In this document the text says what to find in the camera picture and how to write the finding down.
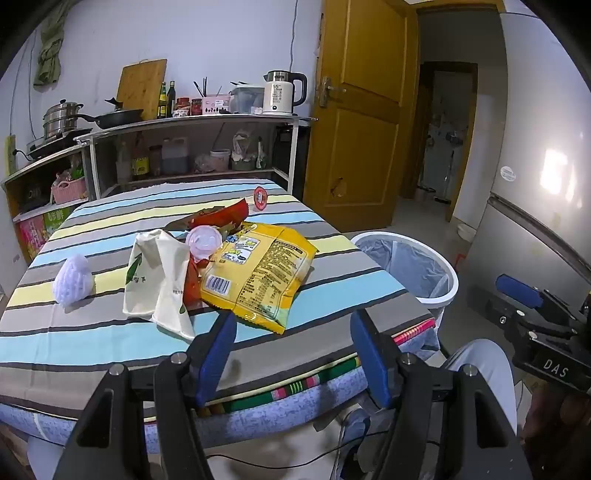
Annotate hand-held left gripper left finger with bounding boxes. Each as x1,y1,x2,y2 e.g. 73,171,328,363
53,311,238,480

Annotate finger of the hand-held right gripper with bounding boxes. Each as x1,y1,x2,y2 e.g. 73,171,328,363
496,274,583,330
501,307,578,344

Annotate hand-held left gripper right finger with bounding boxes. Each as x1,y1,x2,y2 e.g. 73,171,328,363
349,310,534,480

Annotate white round bin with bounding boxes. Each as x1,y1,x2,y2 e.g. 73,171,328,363
349,232,459,334

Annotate yellow snack bag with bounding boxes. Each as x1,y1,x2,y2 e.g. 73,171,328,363
199,222,318,334

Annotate white foam fruit net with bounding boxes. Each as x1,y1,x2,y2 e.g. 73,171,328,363
52,255,94,308

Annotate person's grey trouser leg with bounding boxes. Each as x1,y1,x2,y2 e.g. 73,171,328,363
444,339,519,437

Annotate red snack wrapper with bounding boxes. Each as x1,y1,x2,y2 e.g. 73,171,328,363
182,256,205,308
190,198,250,232

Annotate blue floral quilt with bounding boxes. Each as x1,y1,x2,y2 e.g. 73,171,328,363
0,339,444,450

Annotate white paper bag green print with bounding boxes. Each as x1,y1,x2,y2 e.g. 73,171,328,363
122,229,197,341

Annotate striped table cloth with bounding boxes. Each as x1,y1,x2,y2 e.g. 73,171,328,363
0,178,437,421

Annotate silver refrigerator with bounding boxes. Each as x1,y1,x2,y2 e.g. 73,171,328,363
462,9,591,324

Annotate dark oil jug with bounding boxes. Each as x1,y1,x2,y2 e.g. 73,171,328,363
161,137,190,175

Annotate yellow label bottle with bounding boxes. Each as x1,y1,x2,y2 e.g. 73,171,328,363
132,134,150,181

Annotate crumpled plastic bag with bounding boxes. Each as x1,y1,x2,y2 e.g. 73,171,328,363
231,129,259,162

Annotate clear plastic bottle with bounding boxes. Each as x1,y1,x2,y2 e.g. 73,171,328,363
115,141,133,184

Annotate colourful snack boxes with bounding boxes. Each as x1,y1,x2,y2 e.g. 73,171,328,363
17,207,71,260

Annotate pink plastic basket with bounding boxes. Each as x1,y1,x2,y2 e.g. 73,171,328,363
51,178,88,206

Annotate yellow wooden door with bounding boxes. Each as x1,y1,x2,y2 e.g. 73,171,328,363
302,0,419,234

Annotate white metal rack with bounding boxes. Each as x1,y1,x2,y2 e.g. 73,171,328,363
74,114,319,200

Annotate pink utensil box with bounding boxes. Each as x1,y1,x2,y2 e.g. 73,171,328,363
202,92,233,115

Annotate black frying pan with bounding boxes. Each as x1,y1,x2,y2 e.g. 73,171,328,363
76,108,145,130

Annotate clear plastic container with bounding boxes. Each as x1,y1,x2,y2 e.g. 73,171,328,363
229,85,265,114

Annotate low wooden shelf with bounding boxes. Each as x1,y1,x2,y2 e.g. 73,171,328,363
0,142,93,261

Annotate induction cooker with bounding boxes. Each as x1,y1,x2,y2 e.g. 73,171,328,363
25,135,89,160

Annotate white electric kettle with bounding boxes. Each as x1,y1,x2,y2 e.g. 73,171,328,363
262,70,308,116

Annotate wooden cutting board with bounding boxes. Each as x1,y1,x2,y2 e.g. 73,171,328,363
115,58,168,121

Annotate steel steamer pot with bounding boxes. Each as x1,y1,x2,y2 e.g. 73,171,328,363
42,102,85,141

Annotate green hanging cloth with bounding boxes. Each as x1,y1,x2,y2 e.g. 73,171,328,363
37,21,65,87

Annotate black floor cable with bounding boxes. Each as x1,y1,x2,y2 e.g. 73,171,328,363
203,440,444,468

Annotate brass door handle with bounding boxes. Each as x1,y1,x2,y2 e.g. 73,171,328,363
318,76,347,108

